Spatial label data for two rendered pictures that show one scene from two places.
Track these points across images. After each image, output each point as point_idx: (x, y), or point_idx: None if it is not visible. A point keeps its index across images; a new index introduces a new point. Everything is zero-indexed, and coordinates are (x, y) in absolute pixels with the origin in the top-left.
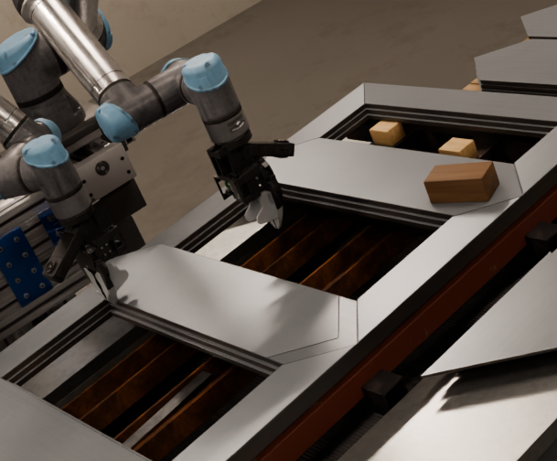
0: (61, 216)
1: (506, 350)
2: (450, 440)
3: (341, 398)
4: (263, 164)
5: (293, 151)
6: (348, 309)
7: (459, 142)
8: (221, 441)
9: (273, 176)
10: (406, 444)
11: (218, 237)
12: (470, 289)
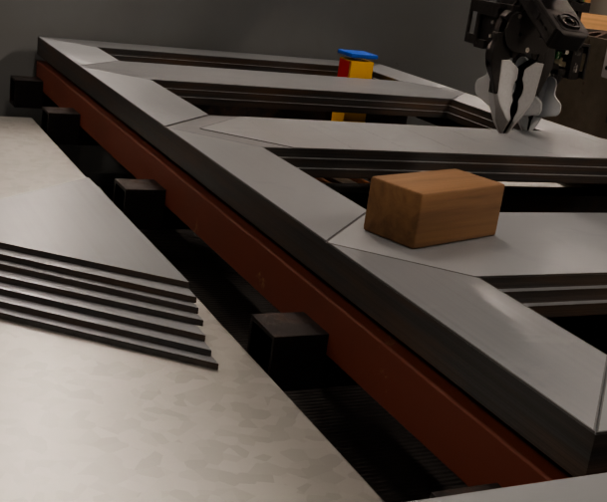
0: None
1: (22, 200)
2: None
3: (145, 162)
4: (506, 11)
5: (549, 38)
6: (249, 141)
7: None
8: (137, 88)
9: (494, 35)
10: (29, 185)
11: None
12: (236, 258)
